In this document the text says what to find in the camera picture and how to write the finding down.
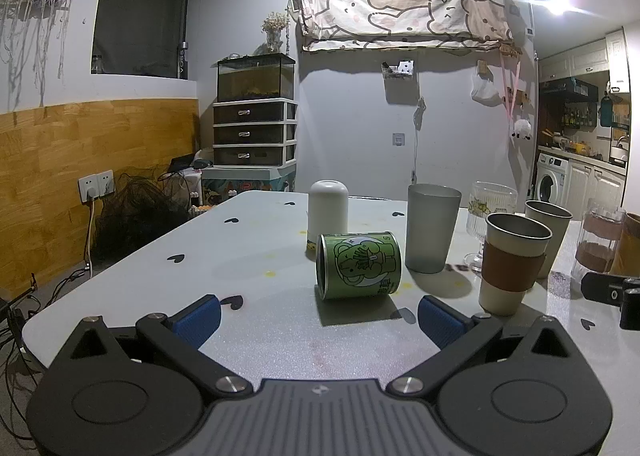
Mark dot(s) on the printed bear cloth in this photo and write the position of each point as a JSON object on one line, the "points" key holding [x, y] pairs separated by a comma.
{"points": [[400, 6]]}

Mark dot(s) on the dark window curtain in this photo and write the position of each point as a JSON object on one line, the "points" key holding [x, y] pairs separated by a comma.
{"points": [[137, 11]]}

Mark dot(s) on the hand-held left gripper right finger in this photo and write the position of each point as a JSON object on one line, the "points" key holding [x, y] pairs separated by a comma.
{"points": [[440, 323]]}

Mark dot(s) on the steel cup with brown sleeve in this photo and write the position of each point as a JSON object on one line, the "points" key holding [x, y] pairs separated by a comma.
{"points": [[510, 266]]}

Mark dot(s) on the black mesh net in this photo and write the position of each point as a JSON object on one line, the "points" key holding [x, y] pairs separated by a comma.
{"points": [[140, 216]]}

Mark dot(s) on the glass jar with brown bands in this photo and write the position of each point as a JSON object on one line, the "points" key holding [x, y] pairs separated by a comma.
{"points": [[597, 236]]}

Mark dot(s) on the white plastic drawer unit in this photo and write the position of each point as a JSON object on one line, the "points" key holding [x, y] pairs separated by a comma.
{"points": [[252, 133]]}

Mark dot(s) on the brown container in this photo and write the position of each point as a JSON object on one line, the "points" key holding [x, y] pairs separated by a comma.
{"points": [[629, 248]]}

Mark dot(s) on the macrame wall hanging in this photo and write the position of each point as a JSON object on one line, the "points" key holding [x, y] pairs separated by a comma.
{"points": [[30, 11]]}

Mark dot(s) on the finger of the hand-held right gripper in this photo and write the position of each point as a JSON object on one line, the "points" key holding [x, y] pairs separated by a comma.
{"points": [[602, 287]]}

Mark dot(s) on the glass fish tank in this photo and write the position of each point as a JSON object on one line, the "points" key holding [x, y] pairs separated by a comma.
{"points": [[254, 78]]}

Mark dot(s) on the white plush sheep toy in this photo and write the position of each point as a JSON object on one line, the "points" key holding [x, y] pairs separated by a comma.
{"points": [[521, 130]]}

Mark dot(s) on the white matte cup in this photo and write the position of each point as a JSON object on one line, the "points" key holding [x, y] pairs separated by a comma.
{"points": [[327, 208]]}

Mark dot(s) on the ribbed glass goblet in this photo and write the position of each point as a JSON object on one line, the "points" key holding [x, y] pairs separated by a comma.
{"points": [[487, 201]]}

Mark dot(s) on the white hanging bag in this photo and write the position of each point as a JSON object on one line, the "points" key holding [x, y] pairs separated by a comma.
{"points": [[485, 88]]}

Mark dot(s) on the black range hood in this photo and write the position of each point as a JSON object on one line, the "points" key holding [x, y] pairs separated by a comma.
{"points": [[567, 88]]}

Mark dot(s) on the green printed cup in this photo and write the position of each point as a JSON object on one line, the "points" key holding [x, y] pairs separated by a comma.
{"points": [[357, 263]]}

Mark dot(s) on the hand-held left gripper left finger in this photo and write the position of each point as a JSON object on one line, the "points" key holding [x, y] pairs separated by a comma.
{"points": [[197, 321]]}

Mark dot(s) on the white kitchen cabinet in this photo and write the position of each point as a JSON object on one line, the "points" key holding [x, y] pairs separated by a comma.
{"points": [[597, 183]]}

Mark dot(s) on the dried flowers in vase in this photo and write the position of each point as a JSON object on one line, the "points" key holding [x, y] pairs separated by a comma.
{"points": [[275, 28]]}

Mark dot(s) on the colourful printed cabinet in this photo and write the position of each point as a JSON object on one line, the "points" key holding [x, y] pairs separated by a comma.
{"points": [[250, 183]]}

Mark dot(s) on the white wall switch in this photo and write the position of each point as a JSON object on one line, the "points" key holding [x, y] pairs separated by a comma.
{"points": [[398, 139]]}

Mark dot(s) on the white wall outlet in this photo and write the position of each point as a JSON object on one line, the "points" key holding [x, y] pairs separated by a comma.
{"points": [[96, 185]]}

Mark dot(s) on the white washing machine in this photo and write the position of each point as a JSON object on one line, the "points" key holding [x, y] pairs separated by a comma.
{"points": [[552, 178]]}

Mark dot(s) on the pale green cup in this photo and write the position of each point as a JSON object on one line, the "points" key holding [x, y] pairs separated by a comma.
{"points": [[557, 236]]}

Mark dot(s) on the grey frosted cup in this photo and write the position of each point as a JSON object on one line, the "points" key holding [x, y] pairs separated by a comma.
{"points": [[431, 231]]}

